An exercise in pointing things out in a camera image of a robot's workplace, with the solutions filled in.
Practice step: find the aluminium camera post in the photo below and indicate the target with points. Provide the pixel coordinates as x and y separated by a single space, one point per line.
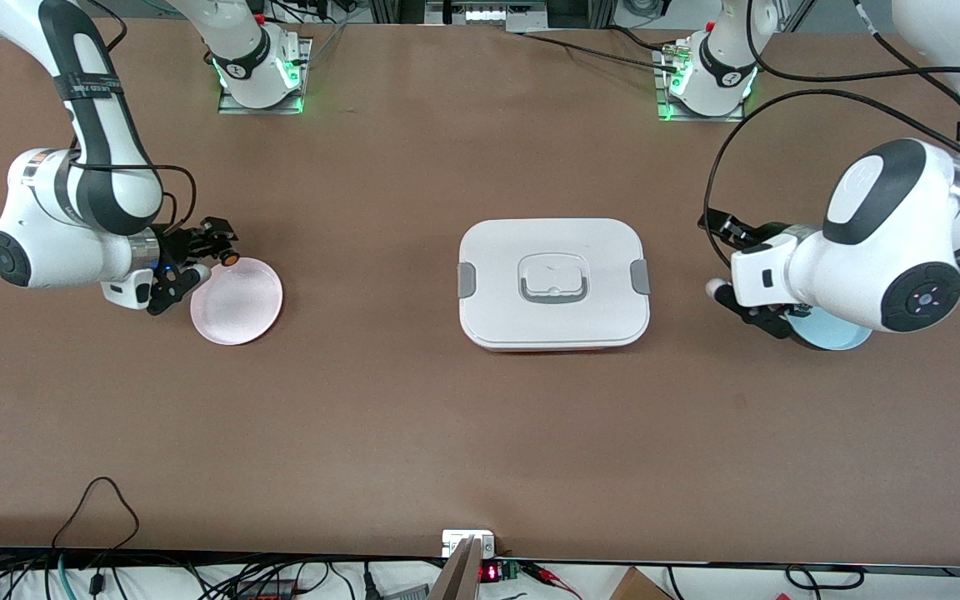
457 579

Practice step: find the white camera bracket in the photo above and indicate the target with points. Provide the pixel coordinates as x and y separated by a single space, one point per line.
126 293
780 283

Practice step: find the black power plug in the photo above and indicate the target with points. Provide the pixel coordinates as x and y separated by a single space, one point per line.
372 582

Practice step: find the orange push-button switch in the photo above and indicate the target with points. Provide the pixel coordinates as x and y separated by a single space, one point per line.
231 259

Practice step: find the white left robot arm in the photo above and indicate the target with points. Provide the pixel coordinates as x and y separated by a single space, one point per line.
872 250

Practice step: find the pink round plate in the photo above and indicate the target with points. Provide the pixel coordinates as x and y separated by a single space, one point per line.
242 305

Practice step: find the silver device with white labels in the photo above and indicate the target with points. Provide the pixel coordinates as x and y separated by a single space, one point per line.
488 15

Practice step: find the white right camera bracket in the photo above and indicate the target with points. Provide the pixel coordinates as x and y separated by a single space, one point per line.
126 293

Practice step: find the red and black clip leads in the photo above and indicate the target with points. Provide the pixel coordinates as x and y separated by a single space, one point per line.
547 573

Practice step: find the white left camera bracket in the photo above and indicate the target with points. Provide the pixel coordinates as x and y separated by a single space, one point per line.
780 283

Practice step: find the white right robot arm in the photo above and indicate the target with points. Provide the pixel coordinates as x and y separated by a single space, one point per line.
47 250

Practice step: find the white lunch box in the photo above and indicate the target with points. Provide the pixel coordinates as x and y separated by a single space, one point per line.
497 250

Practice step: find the light blue round plate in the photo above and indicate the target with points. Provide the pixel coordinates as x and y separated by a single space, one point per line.
830 340

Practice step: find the small white socket box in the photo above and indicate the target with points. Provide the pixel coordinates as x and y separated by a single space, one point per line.
452 538

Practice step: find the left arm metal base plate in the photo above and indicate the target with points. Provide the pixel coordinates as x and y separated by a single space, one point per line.
697 118

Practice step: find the grey adapter box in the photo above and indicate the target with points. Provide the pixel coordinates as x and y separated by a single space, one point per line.
405 593

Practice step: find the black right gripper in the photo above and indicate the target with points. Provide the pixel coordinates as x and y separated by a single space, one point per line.
182 246

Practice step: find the red LED display module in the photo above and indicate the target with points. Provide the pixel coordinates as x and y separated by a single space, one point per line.
490 572

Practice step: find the black table edge rail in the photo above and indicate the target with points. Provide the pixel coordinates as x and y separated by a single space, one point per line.
197 557

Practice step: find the brown cardboard box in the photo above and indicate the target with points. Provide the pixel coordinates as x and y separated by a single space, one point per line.
638 588

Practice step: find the grey lunch box latch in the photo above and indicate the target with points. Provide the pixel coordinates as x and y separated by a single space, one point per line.
466 281
641 277

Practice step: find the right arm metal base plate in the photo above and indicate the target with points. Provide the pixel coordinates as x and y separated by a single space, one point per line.
226 106

